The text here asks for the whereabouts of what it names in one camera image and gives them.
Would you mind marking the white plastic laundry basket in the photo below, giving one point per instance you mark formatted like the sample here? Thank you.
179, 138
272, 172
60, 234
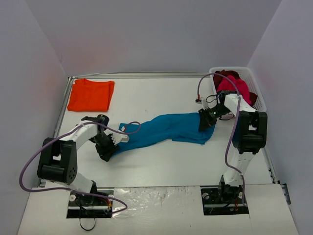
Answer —
246, 75

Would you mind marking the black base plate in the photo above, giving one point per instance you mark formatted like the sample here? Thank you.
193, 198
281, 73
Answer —
82, 206
214, 204

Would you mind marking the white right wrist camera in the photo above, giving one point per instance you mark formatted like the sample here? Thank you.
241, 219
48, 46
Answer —
202, 102

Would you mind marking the teal blue t shirt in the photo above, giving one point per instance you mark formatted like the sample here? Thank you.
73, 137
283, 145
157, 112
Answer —
175, 127

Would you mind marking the pink magenta t shirt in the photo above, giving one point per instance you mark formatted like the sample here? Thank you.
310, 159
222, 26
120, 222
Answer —
241, 86

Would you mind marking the white front cover board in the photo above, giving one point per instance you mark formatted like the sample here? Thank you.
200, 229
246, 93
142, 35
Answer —
161, 211

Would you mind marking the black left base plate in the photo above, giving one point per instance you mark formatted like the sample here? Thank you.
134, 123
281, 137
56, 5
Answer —
82, 206

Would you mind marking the dark maroon t shirt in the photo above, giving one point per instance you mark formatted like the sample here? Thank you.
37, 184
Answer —
217, 78

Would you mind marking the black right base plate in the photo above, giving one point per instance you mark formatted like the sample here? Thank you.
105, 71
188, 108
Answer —
214, 204

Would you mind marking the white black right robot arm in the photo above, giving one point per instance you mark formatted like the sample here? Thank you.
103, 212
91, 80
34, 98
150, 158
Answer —
248, 137

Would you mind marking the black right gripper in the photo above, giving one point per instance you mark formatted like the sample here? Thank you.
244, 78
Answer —
208, 117

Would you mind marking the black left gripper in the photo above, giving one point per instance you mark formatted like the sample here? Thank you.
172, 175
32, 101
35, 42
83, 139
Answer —
103, 146

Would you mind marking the folded orange t shirt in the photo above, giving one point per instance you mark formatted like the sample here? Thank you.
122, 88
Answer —
90, 96

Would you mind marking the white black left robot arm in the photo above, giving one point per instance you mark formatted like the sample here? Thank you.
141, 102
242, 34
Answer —
58, 161

